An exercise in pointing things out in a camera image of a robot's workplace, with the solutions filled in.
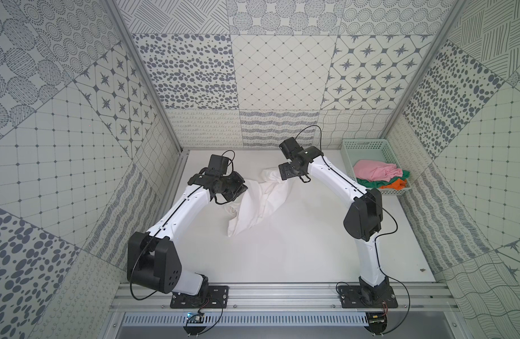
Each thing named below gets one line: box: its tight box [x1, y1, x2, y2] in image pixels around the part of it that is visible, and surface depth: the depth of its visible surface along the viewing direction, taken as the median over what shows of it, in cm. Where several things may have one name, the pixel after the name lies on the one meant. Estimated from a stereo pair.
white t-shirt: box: [223, 167, 288, 238], surface depth 95 cm
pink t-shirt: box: [353, 159, 403, 183], surface depth 102 cm
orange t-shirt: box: [378, 177, 408, 190], surface depth 94 cm
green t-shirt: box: [356, 170, 410, 189], surface depth 96 cm
